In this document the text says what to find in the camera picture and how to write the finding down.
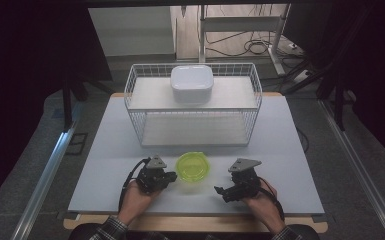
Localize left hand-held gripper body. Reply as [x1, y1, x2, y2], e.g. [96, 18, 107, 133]
[135, 154, 168, 195]

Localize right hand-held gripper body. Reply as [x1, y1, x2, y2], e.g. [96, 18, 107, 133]
[227, 157, 263, 198]

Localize white wire shelf rack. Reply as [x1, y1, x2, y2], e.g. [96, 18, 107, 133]
[123, 62, 264, 148]

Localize white lidded plastic container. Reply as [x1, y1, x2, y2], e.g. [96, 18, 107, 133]
[170, 64, 215, 104]

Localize person's left hand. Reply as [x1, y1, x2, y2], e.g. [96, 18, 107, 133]
[118, 179, 163, 224]

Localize person's right hand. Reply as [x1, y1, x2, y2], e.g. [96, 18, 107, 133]
[242, 178, 283, 228]

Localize black metal stand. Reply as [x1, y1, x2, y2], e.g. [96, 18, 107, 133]
[60, 74, 115, 132]
[281, 59, 359, 132]

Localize white power strip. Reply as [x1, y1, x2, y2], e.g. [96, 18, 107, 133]
[288, 69, 315, 85]

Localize dark curtain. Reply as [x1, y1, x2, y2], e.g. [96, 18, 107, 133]
[0, 0, 114, 216]
[282, 0, 385, 162]

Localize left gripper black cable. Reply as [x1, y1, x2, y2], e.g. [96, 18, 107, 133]
[117, 157, 152, 214]

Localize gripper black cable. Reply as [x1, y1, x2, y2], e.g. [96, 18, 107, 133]
[117, 157, 152, 214]
[257, 177, 286, 223]

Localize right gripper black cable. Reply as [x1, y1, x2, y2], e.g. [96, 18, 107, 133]
[257, 177, 286, 223]

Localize thin black cable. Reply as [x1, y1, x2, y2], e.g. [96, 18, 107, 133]
[295, 127, 311, 154]

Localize metal floor rail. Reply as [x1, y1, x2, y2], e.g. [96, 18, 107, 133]
[11, 101, 84, 240]
[317, 99, 385, 240]

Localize black floor cables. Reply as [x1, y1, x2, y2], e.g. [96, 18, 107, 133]
[204, 30, 309, 58]

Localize white metal desk frame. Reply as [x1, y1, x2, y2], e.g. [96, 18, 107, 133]
[198, 3, 293, 77]

